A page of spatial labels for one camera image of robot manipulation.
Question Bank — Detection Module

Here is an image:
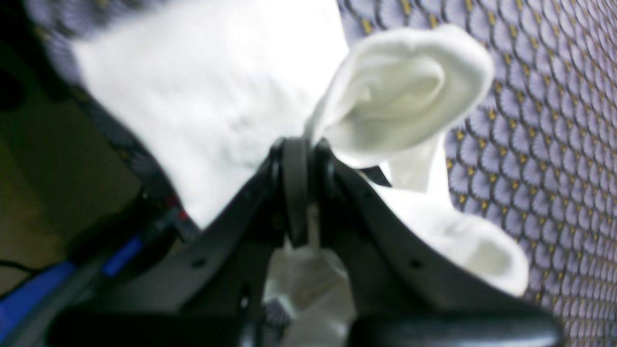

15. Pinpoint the white printed T-shirt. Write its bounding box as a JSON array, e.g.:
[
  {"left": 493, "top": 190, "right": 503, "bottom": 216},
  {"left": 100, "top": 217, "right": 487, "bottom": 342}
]
[{"left": 67, "top": 0, "right": 531, "bottom": 347}]

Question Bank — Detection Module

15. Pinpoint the purple fan-pattern table mat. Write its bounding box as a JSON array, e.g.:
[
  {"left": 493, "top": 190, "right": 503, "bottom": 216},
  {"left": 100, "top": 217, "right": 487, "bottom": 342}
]
[{"left": 19, "top": 0, "right": 617, "bottom": 347}]

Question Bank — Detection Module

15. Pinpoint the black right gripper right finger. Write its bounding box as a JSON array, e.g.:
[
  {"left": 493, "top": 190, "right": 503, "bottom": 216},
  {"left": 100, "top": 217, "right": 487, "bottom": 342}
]
[{"left": 313, "top": 140, "right": 564, "bottom": 347}]

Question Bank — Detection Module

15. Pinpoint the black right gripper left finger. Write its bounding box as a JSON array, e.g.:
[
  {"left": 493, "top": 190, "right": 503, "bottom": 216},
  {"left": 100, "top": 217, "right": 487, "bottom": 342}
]
[{"left": 48, "top": 138, "right": 308, "bottom": 347}]

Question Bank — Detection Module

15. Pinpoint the blue box at top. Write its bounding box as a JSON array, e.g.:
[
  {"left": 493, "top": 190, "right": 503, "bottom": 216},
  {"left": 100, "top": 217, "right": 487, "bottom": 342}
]
[{"left": 1, "top": 236, "right": 145, "bottom": 344}]

